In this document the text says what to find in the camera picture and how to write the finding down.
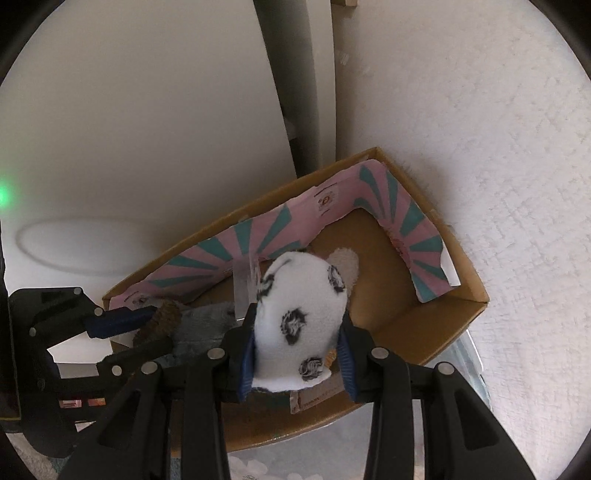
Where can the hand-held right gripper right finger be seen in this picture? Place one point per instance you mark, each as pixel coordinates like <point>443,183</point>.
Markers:
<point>346,364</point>

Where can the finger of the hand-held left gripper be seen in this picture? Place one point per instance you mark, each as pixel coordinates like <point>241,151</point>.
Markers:
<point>120,321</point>
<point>134,360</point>

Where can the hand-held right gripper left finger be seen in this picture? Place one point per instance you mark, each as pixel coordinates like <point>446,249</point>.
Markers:
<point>244,364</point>

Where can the brown fluffy scrunchie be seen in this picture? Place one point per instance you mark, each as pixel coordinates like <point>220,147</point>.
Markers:
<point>159,321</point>

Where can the grey-blue fuzzy scrunchie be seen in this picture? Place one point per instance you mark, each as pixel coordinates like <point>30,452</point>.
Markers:
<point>203,330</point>

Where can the white black-spotted plush scrunchie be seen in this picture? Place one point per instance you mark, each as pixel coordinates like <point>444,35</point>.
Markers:
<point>300,304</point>

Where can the cardboard box with pink lining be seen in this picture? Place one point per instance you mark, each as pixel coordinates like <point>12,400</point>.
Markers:
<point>406,314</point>

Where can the beige fluffy scrunchie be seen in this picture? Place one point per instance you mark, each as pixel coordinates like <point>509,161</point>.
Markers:
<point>347,266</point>

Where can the brown paper tag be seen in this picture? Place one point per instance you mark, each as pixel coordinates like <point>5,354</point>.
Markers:
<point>314,398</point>

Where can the clear plastic wrapper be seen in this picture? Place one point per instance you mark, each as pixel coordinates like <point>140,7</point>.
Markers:
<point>244,284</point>

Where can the light blue floral cloth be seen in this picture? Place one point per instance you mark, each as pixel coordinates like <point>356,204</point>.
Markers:
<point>277,464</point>

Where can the grey door frame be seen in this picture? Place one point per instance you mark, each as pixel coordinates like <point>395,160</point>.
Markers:
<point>300,92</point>

